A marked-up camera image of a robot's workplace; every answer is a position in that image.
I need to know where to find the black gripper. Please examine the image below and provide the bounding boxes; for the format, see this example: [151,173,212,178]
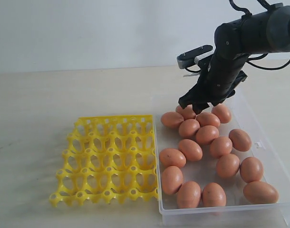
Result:
[178,53,248,114]

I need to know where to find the brown egg two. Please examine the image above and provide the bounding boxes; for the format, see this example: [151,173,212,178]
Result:
[196,112,221,128]

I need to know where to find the brown egg one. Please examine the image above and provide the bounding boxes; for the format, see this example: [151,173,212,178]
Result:
[211,104,232,124]

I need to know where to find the brown egg three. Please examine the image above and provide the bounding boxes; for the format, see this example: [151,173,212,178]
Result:
[195,125,219,145]

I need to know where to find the brown egg four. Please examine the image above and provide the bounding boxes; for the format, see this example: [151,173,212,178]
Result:
[243,181,279,204]

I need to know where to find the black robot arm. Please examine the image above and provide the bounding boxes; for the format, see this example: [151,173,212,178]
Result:
[177,0,290,114]

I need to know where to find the brown egg five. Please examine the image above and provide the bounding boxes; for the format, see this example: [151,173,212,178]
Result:
[175,105,196,120]

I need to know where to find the brown egg seven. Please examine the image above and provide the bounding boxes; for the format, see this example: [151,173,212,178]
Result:
[179,119,200,138]

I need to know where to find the brown egg six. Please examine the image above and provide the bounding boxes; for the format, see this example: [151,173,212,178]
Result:
[161,112,184,129]

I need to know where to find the brown egg nine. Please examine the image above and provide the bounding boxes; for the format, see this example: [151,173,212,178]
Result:
[209,136,232,159]

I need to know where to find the brown egg ten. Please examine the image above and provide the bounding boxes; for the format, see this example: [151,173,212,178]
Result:
[178,139,203,162]

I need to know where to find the brown egg eight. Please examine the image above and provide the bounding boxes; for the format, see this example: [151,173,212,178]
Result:
[229,129,251,152]

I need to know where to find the brown egg twelve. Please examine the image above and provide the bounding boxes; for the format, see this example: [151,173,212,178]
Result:
[159,148,186,168]

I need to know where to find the clear plastic container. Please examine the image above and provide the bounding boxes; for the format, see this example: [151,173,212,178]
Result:
[153,92,290,228]

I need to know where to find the brown egg eleven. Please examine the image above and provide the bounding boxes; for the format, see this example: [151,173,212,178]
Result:
[216,153,240,179]

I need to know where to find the small white plastic clip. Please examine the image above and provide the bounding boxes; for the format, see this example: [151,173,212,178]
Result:
[254,142,265,150]

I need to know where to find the brown egg thirteen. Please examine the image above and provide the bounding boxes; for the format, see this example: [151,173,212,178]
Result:
[161,166,184,195]

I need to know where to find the brown egg fourteen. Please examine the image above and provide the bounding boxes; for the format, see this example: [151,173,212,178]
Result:
[240,157,264,183]

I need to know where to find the brown egg fifteen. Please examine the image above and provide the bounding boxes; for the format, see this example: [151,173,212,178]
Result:
[177,181,202,209]

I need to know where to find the brown egg sixteen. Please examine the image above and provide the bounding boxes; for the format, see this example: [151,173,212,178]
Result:
[202,182,226,207]

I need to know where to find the yellow plastic egg tray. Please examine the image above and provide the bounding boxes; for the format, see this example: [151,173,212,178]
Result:
[49,115,158,206]

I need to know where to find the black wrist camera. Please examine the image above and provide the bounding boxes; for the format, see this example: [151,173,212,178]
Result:
[176,45,213,69]

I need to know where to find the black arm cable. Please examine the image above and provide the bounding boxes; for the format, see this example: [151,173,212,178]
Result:
[228,0,290,71]

